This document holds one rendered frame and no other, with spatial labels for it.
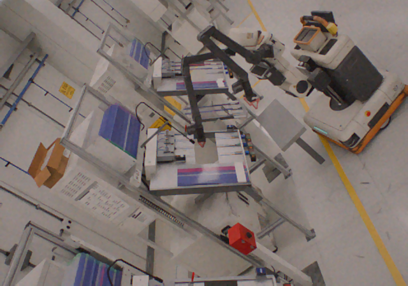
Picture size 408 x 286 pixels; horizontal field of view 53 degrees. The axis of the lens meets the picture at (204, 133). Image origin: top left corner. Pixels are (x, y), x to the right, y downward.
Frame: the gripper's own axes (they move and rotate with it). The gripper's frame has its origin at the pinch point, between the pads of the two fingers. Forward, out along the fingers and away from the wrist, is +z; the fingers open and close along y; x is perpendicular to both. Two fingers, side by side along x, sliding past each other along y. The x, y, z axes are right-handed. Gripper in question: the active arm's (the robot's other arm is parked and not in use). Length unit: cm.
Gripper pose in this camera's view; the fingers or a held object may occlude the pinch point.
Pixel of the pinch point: (202, 146)
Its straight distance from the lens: 323.1
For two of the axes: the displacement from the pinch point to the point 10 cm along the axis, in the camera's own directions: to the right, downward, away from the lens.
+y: 0.7, 5.6, -8.3
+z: 1.2, 8.2, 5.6
